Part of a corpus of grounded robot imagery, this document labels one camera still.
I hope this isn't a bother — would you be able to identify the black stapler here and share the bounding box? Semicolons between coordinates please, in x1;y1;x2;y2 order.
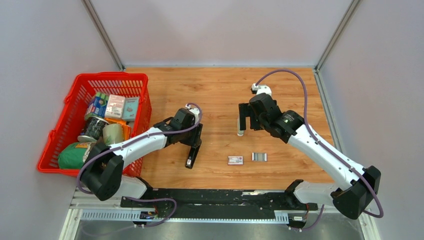
185;145;201;169

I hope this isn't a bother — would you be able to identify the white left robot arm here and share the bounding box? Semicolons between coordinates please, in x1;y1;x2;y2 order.
76;103;203;208

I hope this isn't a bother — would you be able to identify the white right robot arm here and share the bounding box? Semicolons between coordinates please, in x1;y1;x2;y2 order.
238;93;381;220

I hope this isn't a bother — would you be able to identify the teal sponge pack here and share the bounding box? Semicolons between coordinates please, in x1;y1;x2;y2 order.
121;97;140;122

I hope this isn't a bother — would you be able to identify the red white staple box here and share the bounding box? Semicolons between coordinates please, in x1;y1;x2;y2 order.
228;156;244;165

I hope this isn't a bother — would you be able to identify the pink sponge pack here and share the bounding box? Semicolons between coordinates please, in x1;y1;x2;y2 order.
104;94;126;119

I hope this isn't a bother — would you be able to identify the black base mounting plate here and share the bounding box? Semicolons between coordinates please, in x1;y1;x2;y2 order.
120;188;318;220

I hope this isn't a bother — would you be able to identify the blue green scrubber pack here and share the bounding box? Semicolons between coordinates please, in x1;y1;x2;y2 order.
84;92;109;120

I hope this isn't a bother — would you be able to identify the dark glass jar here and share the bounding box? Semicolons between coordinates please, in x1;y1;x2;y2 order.
77;116;109;143

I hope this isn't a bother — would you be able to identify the green snack bag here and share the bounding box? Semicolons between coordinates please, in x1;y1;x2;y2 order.
58;142;96;169

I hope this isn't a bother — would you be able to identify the red plastic shopping basket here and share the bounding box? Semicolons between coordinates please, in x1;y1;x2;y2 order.
36;71;152;177

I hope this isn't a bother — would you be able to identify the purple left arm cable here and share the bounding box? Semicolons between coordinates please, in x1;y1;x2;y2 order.
76;102;204;195

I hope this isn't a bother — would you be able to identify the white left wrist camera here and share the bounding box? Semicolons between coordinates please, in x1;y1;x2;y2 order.
185;104;200;123

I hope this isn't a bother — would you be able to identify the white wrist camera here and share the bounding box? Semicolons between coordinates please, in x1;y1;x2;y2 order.
185;104;200;123
251;83;272;96

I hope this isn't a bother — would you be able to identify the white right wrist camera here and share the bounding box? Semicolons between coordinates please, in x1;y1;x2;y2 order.
251;83;272;96

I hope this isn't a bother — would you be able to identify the aluminium slotted cable rail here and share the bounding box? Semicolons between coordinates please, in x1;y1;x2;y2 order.
80;209;290;224

